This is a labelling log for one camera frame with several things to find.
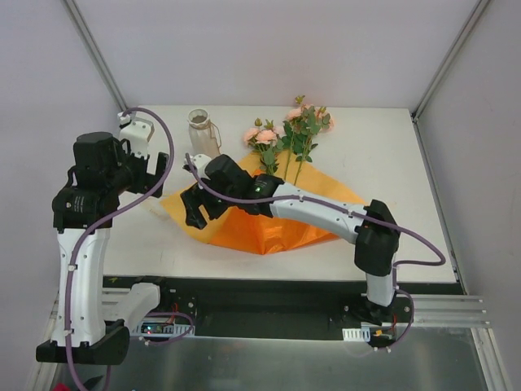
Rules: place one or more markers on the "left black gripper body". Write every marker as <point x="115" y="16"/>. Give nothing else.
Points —
<point x="156" y="174"/>

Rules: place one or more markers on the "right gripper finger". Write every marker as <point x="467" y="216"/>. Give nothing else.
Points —
<point x="193" y="199"/>
<point x="214" y="206"/>

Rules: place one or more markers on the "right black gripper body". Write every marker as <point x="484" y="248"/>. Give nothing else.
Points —
<point x="204" y="199"/>

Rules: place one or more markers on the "orange wrapping paper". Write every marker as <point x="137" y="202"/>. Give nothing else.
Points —
<point x="237" y="230"/>

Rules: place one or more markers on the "cream printed ribbon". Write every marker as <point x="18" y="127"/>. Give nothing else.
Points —
<point x="153" y="206"/>

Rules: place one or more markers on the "pink rosebud leafy stem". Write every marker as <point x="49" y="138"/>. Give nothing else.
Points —
<point x="308" y="119"/>

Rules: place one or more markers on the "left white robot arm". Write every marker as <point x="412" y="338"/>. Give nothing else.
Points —
<point x="84" y="209"/>

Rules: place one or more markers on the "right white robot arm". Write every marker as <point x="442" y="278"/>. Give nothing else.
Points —
<point x="369" y="228"/>

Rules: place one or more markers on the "white ribbed ceramic vase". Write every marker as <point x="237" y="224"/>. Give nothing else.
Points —
<point x="204" y="135"/>

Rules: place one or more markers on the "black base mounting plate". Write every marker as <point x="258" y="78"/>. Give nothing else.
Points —
<point x="262" y="309"/>

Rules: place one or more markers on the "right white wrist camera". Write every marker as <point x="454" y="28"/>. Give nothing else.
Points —
<point x="197" y="162"/>

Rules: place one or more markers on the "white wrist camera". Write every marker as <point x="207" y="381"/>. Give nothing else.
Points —
<point x="197" y="162"/>
<point x="138" y="132"/>

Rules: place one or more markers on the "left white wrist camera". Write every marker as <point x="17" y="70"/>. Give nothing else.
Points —
<point x="138" y="132"/>

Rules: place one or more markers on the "left aluminium corner post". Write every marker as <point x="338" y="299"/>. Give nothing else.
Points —
<point x="92" y="48"/>

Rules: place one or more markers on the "aluminium corner post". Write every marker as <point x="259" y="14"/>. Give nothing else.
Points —
<point x="92" y="48"/>
<point x="450" y="57"/>

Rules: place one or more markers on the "right aluminium corner post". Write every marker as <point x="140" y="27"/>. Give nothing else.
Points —
<point x="450" y="57"/>

